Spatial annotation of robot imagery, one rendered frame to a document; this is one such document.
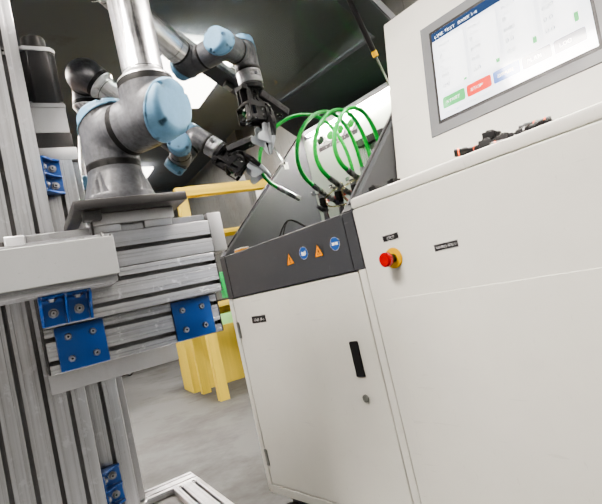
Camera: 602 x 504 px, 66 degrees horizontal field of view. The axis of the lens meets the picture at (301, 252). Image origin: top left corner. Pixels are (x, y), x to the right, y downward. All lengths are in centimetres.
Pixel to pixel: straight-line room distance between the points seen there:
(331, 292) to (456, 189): 48
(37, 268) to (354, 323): 80
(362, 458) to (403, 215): 71
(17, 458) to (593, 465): 114
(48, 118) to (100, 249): 57
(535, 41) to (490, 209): 47
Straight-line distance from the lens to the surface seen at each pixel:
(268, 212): 193
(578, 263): 99
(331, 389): 146
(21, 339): 118
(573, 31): 131
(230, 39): 143
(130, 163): 109
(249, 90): 147
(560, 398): 107
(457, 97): 140
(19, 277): 87
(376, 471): 145
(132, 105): 103
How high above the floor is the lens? 79
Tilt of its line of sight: 4 degrees up
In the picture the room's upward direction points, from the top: 13 degrees counter-clockwise
